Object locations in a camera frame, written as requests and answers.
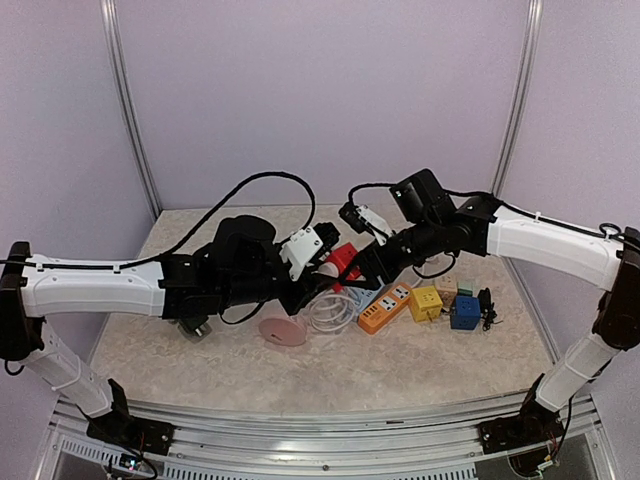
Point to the mint green USB charger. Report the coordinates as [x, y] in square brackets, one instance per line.
[465, 288]

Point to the beige cube socket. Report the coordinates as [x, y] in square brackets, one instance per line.
[447, 287]

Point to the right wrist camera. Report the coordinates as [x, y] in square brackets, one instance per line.
[362, 219]

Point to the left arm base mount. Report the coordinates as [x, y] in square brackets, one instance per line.
[134, 433]

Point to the black power adapter with cable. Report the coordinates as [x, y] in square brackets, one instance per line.
[487, 309]

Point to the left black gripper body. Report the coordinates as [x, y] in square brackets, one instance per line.
[292, 303]

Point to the aluminium front rail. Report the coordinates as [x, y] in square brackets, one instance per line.
[436, 442]

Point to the blue cube socket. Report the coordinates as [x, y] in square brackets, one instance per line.
[465, 314]

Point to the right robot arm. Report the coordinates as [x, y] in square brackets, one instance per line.
[479, 223]

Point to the red cube socket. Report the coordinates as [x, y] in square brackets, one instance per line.
[340, 258]

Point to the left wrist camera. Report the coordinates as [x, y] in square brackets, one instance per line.
[308, 246]

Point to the light blue power strip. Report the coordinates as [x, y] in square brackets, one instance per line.
[362, 297]

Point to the orange power adapter socket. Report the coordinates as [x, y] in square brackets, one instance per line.
[385, 309]

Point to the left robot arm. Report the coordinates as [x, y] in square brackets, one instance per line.
[243, 264]

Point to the dark green cube socket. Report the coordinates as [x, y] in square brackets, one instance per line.
[194, 334]

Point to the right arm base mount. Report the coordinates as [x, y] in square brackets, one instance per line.
[518, 431]

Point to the right aluminium frame post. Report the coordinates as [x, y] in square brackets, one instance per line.
[519, 97]

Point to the left aluminium frame post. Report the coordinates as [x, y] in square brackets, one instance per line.
[124, 95]

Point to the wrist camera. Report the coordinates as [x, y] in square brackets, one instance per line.
[308, 246]
[362, 219]

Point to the round pink power socket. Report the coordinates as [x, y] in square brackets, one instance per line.
[283, 331]

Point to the aluminium frame post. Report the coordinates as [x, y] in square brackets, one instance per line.
[519, 97]
[124, 95]

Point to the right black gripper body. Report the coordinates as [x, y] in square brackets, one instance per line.
[391, 267]

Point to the yellow cube socket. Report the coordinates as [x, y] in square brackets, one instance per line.
[425, 304]

